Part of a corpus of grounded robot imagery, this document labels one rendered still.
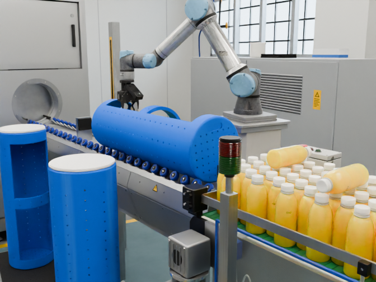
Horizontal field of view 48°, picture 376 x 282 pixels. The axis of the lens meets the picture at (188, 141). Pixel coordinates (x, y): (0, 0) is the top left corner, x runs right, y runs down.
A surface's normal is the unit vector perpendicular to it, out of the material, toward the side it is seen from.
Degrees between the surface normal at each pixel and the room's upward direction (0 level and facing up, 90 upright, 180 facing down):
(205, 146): 90
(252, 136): 90
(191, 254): 90
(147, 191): 70
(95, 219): 90
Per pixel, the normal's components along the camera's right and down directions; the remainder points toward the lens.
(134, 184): -0.73, -0.21
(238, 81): -0.25, 0.34
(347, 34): -0.88, 0.10
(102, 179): 0.72, 0.14
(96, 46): 0.48, 0.18
